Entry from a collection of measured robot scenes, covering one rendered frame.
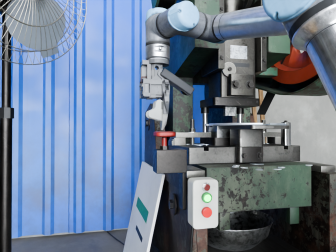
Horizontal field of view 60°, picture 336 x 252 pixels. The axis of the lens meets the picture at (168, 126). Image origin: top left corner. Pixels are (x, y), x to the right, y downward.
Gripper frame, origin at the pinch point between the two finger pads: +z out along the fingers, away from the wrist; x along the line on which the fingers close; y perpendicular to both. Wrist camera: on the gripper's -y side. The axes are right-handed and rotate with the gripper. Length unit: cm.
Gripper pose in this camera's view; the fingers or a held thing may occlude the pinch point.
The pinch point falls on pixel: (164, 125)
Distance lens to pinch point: 90.1
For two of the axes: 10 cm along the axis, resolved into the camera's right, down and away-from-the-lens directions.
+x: 2.4, -0.1, -9.7
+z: 0.0, 10.0, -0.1
